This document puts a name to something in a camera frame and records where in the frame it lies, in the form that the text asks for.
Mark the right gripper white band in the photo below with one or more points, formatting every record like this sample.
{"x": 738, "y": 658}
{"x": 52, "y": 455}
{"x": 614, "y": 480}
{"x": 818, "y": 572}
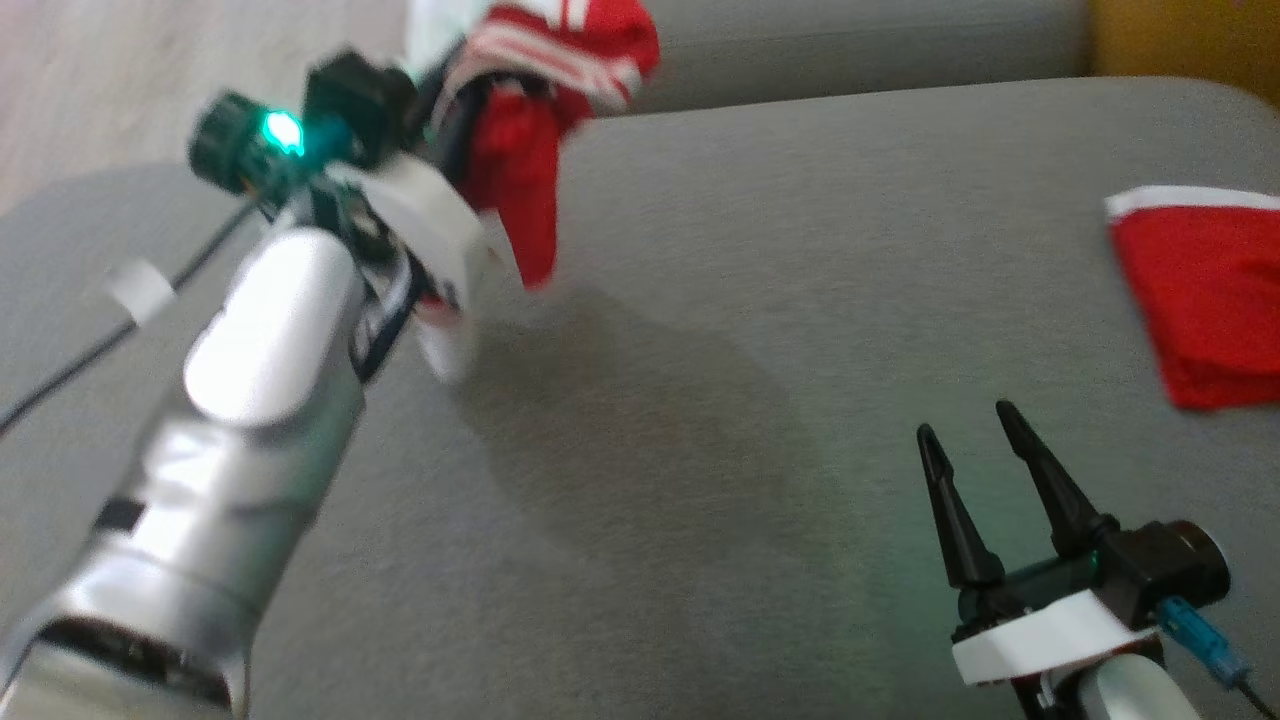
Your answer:
{"x": 1040, "y": 630}

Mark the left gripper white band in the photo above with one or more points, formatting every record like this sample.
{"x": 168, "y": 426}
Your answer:
{"x": 430, "y": 225}

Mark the red white striped garment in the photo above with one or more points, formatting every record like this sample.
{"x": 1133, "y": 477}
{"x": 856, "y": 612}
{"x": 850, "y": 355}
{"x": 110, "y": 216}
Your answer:
{"x": 560, "y": 60}

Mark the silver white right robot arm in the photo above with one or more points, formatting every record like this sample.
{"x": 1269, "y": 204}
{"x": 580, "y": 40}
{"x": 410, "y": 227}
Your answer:
{"x": 1120, "y": 695}

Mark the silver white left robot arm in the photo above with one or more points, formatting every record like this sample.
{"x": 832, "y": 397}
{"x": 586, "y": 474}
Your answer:
{"x": 230, "y": 440}

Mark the red shorts with white band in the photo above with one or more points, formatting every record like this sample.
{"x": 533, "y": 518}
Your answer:
{"x": 1210, "y": 300}

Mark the yellow sofa back cushion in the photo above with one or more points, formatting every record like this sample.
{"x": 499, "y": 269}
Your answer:
{"x": 1190, "y": 45}

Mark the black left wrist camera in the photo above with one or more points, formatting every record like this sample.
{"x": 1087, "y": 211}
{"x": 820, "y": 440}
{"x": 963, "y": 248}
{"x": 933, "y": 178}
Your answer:
{"x": 350, "y": 100}

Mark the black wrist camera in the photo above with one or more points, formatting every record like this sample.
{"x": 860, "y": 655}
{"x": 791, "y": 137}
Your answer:
{"x": 350, "y": 100}
{"x": 1170, "y": 565}

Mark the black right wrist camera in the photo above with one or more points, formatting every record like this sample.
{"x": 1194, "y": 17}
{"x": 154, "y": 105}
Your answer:
{"x": 1170, "y": 565}

